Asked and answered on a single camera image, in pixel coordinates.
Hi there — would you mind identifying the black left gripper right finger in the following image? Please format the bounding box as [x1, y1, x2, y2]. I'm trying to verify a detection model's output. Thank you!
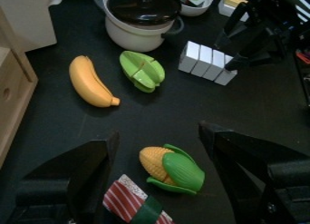
[198, 121, 310, 224]

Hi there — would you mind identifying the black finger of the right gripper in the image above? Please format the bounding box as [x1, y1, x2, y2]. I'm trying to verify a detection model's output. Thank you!
[212, 2, 250, 50]
[225, 32, 283, 72]

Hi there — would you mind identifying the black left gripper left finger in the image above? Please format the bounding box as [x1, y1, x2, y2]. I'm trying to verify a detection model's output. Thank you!
[0, 131, 122, 224]

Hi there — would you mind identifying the white block with yellow top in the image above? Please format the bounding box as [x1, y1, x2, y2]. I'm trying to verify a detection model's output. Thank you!
[216, 0, 251, 23]

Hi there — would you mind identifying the white rectangular block slice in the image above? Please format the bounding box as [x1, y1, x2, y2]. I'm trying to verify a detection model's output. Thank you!
[212, 54, 239, 86]
[176, 40, 200, 73]
[200, 49, 226, 82]
[190, 44, 214, 78]

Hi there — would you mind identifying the white bowl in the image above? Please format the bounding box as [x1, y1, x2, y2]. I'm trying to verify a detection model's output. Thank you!
[174, 0, 214, 17]

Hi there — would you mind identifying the red item beside table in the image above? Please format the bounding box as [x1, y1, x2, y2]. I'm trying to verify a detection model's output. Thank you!
[295, 50, 310, 66]

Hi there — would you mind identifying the toy corn with green husk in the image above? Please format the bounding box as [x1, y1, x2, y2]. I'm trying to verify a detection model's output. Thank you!
[138, 143, 206, 196]

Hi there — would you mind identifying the red striped toy with green band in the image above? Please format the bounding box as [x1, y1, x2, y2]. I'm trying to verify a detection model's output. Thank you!
[102, 173, 175, 224]

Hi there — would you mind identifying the black pot lid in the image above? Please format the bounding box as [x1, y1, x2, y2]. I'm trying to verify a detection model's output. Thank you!
[106, 0, 183, 26]

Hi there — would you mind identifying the white toy cooking pot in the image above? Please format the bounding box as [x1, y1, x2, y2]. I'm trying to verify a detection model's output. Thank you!
[92, 0, 186, 54]

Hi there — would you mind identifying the green toy leafy vegetable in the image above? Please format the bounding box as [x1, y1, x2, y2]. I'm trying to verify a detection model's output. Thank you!
[119, 50, 167, 93]

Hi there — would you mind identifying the light wooden toy cabinet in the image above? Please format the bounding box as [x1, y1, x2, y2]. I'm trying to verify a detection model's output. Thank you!
[0, 6, 40, 168]

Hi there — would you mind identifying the yellow toy banana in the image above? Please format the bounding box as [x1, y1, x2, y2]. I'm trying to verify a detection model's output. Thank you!
[68, 54, 122, 109]

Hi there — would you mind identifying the white box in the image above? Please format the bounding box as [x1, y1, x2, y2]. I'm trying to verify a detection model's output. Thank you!
[0, 0, 59, 53]

